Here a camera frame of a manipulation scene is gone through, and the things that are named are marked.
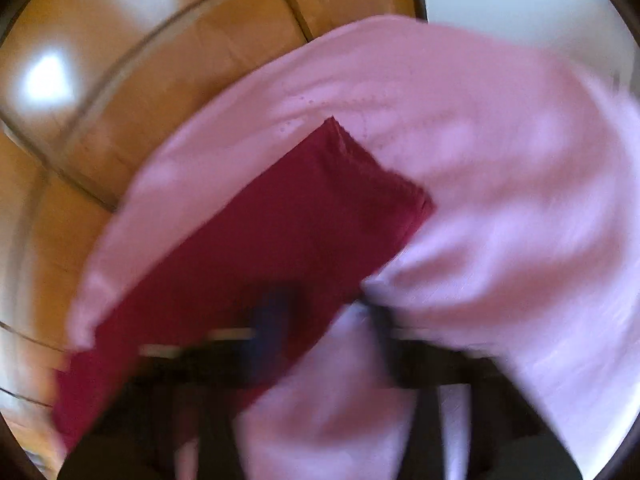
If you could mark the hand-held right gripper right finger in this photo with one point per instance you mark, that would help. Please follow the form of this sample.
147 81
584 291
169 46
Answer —
382 330

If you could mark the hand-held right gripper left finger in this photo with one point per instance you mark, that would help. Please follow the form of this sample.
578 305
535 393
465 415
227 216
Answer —
270 325

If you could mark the dark red cloth garment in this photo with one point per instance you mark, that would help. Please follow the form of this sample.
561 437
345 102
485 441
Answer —
280 240

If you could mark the pink bedsheet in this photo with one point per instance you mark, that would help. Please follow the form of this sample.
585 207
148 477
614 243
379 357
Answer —
450 160

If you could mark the wooden wardrobe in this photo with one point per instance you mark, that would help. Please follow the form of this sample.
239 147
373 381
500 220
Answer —
150 85

